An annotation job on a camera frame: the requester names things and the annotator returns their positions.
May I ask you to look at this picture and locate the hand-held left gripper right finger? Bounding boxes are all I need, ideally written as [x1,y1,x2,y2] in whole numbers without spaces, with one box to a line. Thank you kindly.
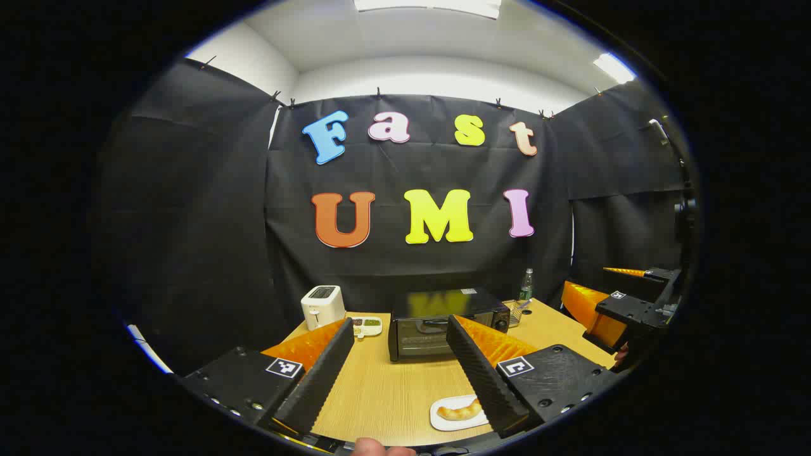
[445,314,620,439]

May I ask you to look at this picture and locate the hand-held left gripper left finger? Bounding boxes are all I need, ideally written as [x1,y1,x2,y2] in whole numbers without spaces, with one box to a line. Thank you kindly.
[181,317,355,438]

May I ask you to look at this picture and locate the golden bread roll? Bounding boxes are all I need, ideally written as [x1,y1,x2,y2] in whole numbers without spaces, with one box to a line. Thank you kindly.
[437,399,483,421]

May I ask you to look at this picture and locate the black electric oven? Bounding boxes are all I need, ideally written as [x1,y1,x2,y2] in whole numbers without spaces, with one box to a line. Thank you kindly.
[388,288,511,362]

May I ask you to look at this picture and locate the white square plate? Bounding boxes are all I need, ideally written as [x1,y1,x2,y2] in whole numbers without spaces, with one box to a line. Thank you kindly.
[430,395,490,432]

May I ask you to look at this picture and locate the white divided snack dish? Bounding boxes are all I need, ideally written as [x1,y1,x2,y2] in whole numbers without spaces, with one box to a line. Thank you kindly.
[350,316,383,339]

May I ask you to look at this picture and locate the white toaster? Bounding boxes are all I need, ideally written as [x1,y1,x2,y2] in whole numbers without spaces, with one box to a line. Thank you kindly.
[300,285,346,331]

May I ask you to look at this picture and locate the small ceiling light panel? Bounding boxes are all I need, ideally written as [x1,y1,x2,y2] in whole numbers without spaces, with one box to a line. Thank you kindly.
[594,53,636,84]

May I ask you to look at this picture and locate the black backdrop cloth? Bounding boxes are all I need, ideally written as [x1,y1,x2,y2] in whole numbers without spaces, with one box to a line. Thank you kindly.
[95,58,691,376]

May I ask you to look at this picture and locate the row of black cloth clips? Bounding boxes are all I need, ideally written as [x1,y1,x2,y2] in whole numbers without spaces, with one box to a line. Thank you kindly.
[200,56,606,121]

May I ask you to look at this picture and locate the large ceiling light panel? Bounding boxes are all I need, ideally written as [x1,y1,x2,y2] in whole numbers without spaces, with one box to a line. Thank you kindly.
[354,0,502,20]

